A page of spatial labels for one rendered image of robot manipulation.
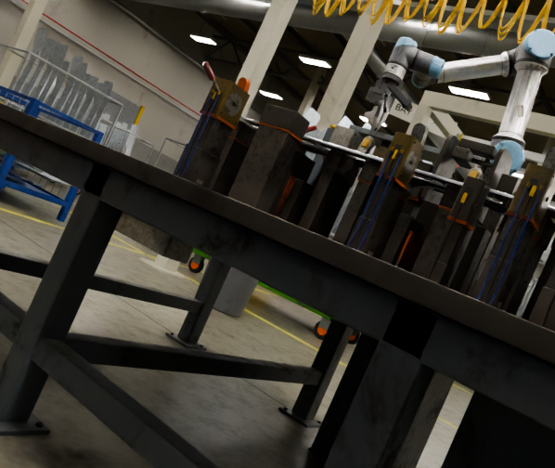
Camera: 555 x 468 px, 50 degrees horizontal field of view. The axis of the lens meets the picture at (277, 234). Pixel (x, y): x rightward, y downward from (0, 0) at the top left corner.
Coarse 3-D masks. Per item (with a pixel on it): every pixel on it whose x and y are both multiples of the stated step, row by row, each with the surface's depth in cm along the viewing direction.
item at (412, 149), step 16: (400, 144) 152; (416, 144) 153; (384, 160) 153; (400, 160) 151; (416, 160) 156; (384, 176) 152; (400, 176) 152; (384, 192) 151; (400, 192) 156; (368, 208) 153; (384, 208) 153; (368, 224) 152; (384, 224) 156; (352, 240) 152; (368, 240) 151
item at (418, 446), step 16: (368, 352) 221; (352, 368) 223; (352, 384) 221; (432, 384) 213; (448, 384) 227; (336, 400) 223; (352, 400) 220; (432, 400) 219; (336, 416) 222; (416, 416) 210; (432, 416) 225; (320, 432) 223; (336, 432) 220; (416, 432) 216; (320, 448) 222; (416, 448) 223; (400, 464) 215; (416, 464) 230
